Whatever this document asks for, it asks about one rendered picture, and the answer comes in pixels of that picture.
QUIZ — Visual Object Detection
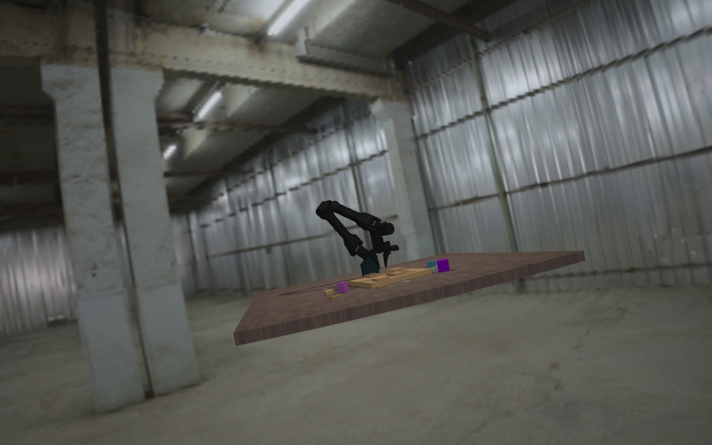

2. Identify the tan puzzle board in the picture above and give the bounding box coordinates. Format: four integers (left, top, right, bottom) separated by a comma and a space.
348, 268, 432, 288

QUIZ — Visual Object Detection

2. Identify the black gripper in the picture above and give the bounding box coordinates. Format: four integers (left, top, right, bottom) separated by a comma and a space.
360, 236, 399, 269

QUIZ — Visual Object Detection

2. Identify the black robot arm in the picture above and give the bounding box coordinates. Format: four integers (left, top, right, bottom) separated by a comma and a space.
316, 200, 394, 257

